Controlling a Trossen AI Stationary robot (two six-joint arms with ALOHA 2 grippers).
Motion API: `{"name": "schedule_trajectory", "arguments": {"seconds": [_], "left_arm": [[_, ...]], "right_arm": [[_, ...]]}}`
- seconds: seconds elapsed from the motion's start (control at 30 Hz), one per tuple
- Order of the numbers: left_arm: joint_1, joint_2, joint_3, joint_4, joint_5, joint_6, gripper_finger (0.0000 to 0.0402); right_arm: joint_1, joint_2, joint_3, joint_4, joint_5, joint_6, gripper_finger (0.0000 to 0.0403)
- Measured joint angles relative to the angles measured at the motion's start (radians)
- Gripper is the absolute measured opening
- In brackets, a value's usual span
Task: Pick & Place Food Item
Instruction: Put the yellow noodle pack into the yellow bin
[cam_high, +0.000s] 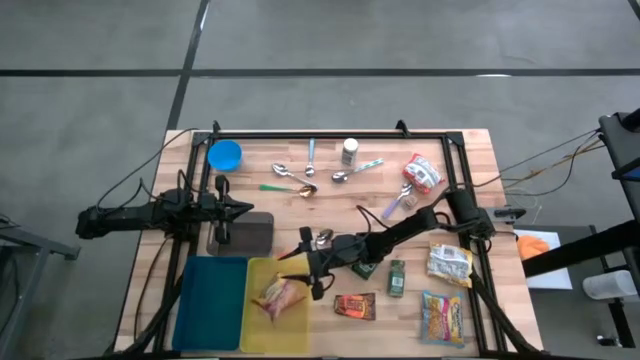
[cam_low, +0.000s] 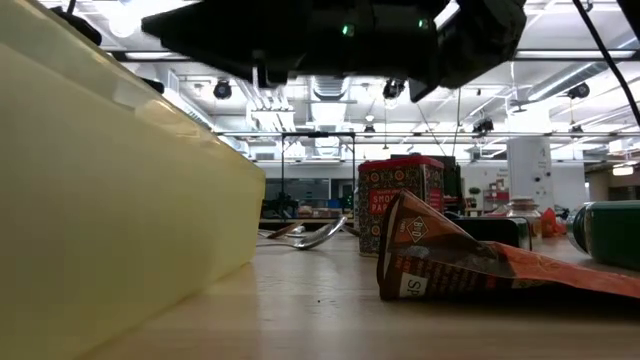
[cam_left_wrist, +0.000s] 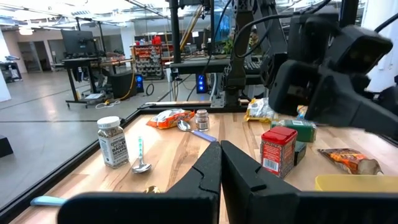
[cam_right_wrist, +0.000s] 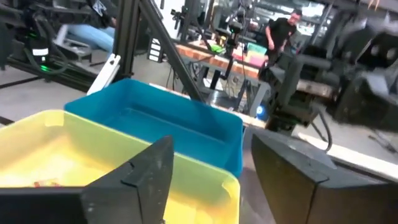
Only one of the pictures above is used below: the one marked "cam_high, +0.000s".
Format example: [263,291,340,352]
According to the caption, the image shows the blue-handled metal spoon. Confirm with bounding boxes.
[304,137,317,178]

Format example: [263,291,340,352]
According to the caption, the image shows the green spice bottle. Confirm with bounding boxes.
[386,259,407,299]

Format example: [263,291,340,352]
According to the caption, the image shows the purple-handled metal spoon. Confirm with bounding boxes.
[382,182,415,220]

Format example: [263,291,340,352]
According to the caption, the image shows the thin black cable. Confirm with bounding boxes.
[472,128,601,197]

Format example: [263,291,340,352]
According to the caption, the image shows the all-silver metal spoon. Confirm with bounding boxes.
[271,162,319,190]

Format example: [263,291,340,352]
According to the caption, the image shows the orange cloth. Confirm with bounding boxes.
[516,234,551,261]

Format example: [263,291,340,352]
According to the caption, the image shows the black metal frame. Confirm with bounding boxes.
[104,119,551,360]

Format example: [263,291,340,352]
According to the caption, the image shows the yellow ramen noodle packet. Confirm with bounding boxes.
[420,290,466,349]

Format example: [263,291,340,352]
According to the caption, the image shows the pink yellow snack packet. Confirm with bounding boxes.
[251,272,307,324]

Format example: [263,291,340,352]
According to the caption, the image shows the black equipment stand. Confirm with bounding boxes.
[522,107,640,351]

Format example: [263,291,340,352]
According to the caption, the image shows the dark grey plastic bin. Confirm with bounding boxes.
[206,210,276,258]

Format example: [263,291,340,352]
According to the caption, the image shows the green-handled gold spoon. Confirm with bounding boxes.
[258,183,318,199]

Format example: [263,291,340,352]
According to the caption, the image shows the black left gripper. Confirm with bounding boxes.
[197,173,255,246]

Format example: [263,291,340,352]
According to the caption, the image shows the grey metal stand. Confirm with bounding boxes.
[0,213,81,360]

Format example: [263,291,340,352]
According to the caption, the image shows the dark green tin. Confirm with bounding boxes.
[351,262,380,281]

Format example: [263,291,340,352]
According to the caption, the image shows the white-capped bagel seasoning jar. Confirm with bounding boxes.
[341,137,360,167]

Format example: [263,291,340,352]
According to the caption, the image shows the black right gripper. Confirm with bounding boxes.
[277,225,342,301]

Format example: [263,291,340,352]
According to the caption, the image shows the orange brown candy packet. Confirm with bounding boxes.
[333,292,377,322]

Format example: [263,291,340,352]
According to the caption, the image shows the blue plastic bowl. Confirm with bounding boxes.
[207,139,244,174]

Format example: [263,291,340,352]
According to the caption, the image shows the red white snack packet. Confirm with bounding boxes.
[401,152,445,195]

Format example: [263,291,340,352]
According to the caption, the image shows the white paper sheet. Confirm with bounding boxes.
[513,228,574,291]

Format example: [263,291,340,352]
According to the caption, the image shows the teal plastic bin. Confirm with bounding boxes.
[171,255,250,352]

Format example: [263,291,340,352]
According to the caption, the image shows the striped-handle metal spoon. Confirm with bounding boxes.
[331,157,385,184]

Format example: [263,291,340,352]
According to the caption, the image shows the yellow plastic bin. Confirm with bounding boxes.
[239,255,312,355]

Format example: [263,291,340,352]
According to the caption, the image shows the thin yellow cable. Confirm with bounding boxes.
[503,142,606,190]

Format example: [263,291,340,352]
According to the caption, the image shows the white yellow snack packet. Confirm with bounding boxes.
[426,242,474,289]

